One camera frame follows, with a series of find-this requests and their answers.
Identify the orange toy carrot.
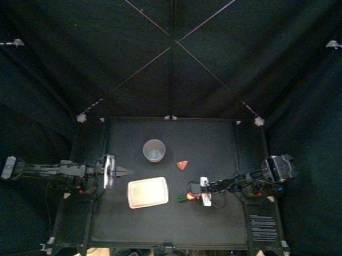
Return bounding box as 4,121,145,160
177,192,198,203

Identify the grey bowl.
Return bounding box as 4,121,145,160
142,138,169,164

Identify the white square plastic tray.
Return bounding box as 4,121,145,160
126,176,171,210

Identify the black table edge clamp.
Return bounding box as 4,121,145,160
157,242,178,255

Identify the black cloth backdrop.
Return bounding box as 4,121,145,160
0,0,342,256

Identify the black cable loop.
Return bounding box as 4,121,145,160
210,192,230,210

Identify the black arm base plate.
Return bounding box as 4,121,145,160
242,196,286,251
50,193,96,249

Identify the silver frame clamp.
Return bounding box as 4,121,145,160
325,39,342,50
0,38,26,48

